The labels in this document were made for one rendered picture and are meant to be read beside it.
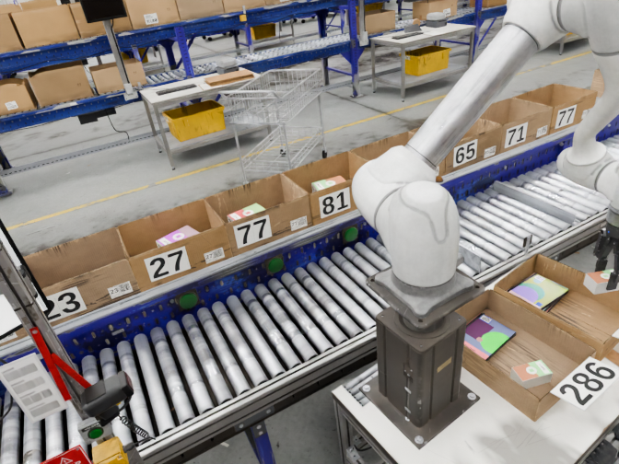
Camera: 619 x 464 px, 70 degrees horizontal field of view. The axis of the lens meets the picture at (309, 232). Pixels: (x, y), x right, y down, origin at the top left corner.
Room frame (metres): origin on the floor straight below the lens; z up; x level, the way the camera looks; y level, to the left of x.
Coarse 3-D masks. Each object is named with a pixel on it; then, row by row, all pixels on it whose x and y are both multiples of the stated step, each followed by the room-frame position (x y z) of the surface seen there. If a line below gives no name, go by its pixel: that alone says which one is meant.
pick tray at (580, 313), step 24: (528, 264) 1.33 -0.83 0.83; (552, 264) 1.31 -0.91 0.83; (504, 288) 1.25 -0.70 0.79; (576, 288) 1.22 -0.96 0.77; (552, 312) 1.13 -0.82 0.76; (576, 312) 1.11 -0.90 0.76; (600, 312) 1.10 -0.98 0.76; (576, 336) 0.96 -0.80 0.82; (600, 336) 1.00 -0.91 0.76; (600, 360) 0.90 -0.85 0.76
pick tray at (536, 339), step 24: (480, 312) 1.18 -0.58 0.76; (504, 312) 1.14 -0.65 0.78; (528, 312) 1.07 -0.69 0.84; (528, 336) 1.04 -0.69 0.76; (552, 336) 0.99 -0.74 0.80; (480, 360) 0.90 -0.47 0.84; (504, 360) 0.95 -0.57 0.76; (528, 360) 0.94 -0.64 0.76; (552, 360) 0.93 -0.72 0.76; (576, 360) 0.91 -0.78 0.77; (504, 384) 0.83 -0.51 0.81; (552, 384) 0.84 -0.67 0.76; (528, 408) 0.76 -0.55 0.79
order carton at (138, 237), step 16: (176, 208) 1.77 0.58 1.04; (192, 208) 1.80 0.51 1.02; (208, 208) 1.77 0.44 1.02; (128, 224) 1.68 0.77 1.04; (144, 224) 1.71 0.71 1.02; (160, 224) 1.74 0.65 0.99; (176, 224) 1.76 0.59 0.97; (192, 224) 1.79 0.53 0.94; (208, 224) 1.82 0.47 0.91; (224, 224) 1.57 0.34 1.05; (128, 240) 1.67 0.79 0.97; (144, 240) 1.70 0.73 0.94; (192, 240) 1.50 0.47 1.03; (208, 240) 1.53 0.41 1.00; (224, 240) 1.56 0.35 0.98; (128, 256) 1.57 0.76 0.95; (144, 256) 1.43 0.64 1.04; (192, 256) 1.50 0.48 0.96; (144, 272) 1.42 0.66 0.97; (192, 272) 1.49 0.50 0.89; (144, 288) 1.41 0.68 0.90
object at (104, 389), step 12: (120, 372) 0.81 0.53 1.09; (96, 384) 0.78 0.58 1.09; (108, 384) 0.77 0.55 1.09; (120, 384) 0.77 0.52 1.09; (132, 384) 0.79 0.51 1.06; (84, 396) 0.75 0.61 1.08; (96, 396) 0.74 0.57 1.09; (108, 396) 0.74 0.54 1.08; (120, 396) 0.75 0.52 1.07; (84, 408) 0.72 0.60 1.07; (96, 408) 0.73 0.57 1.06; (108, 408) 0.74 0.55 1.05; (108, 420) 0.74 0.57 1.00
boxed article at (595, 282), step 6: (606, 270) 1.10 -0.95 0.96; (612, 270) 1.09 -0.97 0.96; (588, 276) 1.08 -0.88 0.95; (594, 276) 1.07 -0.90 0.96; (600, 276) 1.07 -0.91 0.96; (606, 276) 1.07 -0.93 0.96; (588, 282) 1.08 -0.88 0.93; (594, 282) 1.05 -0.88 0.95; (600, 282) 1.05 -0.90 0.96; (606, 282) 1.04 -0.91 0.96; (588, 288) 1.07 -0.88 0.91; (594, 288) 1.04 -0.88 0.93; (600, 288) 1.04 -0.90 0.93; (618, 288) 1.04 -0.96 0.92; (594, 294) 1.04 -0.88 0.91
